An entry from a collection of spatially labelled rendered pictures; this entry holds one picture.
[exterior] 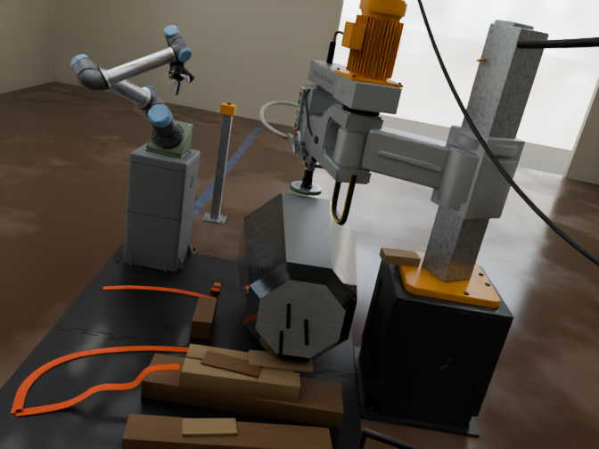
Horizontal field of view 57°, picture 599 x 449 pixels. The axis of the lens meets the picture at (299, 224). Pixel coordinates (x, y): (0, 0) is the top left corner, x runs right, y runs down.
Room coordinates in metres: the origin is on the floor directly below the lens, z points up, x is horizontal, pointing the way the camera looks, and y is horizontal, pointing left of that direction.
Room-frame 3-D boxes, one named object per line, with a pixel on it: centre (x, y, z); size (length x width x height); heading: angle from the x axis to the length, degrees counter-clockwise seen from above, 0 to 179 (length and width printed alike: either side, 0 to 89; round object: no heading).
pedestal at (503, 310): (2.74, -0.83, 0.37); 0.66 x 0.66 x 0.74; 2
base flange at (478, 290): (2.74, -0.83, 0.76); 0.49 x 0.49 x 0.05; 2
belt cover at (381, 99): (3.23, -0.11, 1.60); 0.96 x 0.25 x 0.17; 19
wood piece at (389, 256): (2.78, -0.57, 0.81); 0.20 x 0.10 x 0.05; 100
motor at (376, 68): (2.93, -0.19, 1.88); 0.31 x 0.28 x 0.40; 109
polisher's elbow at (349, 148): (2.94, -0.21, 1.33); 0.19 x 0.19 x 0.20
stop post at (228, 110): (4.80, 0.80, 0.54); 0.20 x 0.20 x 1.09; 2
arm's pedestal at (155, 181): (3.80, 1.03, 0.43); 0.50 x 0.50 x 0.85; 89
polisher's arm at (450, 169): (2.80, -0.64, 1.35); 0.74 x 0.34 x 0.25; 72
